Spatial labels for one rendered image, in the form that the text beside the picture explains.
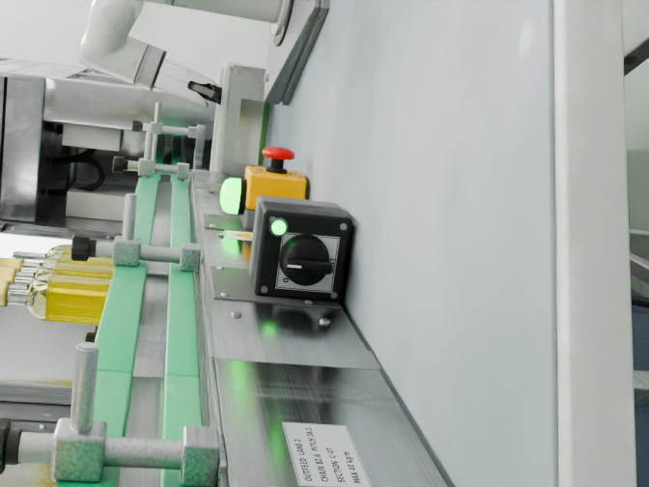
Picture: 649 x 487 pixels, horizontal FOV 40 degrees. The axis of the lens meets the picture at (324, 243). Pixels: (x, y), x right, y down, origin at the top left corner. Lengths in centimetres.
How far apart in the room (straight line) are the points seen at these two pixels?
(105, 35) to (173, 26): 355
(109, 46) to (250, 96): 25
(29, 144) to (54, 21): 278
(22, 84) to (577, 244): 208
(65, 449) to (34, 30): 472
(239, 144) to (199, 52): 356
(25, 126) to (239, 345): 178
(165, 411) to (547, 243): 29
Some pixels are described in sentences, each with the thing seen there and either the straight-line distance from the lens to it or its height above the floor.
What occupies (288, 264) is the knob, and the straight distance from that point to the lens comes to 77.
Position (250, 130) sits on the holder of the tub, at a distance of 157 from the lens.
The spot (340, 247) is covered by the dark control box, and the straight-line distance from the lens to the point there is 81.
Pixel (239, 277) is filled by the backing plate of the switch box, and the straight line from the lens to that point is 87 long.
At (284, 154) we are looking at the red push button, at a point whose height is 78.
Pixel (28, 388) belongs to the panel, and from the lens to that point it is 133.
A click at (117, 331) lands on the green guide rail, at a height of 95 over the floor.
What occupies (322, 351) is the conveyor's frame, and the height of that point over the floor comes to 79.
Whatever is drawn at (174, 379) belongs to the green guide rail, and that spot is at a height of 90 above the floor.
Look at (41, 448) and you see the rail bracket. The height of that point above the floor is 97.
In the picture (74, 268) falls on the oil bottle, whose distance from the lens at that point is 134.
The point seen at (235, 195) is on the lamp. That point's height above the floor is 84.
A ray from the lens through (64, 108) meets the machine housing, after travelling 239.
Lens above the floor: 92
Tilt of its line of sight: 10 degrees down
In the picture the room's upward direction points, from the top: 85 degrees counter-clockwise
